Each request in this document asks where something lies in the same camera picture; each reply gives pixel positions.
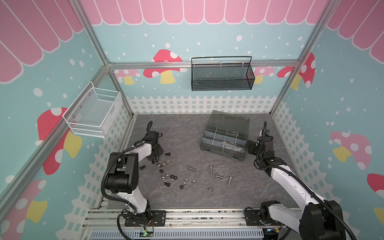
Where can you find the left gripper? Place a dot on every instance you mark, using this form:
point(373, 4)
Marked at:
point(160, 152)

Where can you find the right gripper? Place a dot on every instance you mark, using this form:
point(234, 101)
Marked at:
point(252, 147)

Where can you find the grey compartment organizer box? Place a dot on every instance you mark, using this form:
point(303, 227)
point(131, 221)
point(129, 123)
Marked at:
point(226, 135)

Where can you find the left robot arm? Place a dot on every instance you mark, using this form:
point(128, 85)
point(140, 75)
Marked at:
point(121, 178)

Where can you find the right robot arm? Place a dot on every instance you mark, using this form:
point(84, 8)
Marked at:
point(318, 218)

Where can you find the silver nut left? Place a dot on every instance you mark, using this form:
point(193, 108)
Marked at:
point(165, 176)

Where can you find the white mesh wall basket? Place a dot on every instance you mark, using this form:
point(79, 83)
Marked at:
point(93, 112)

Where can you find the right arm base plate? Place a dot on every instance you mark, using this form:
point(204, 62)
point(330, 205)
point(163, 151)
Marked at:
point(253, 218)

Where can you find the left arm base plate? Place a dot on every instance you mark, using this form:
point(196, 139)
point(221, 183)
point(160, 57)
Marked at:
point(155, 218)

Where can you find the black mesh wall basket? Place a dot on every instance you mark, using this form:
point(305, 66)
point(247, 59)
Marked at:
point(228, 73)

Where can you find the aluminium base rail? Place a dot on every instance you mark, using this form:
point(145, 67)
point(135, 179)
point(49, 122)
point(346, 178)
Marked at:
point(183, 218)

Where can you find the white slotted cable duct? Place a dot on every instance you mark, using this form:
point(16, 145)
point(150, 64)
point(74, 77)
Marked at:
point(196, 234)

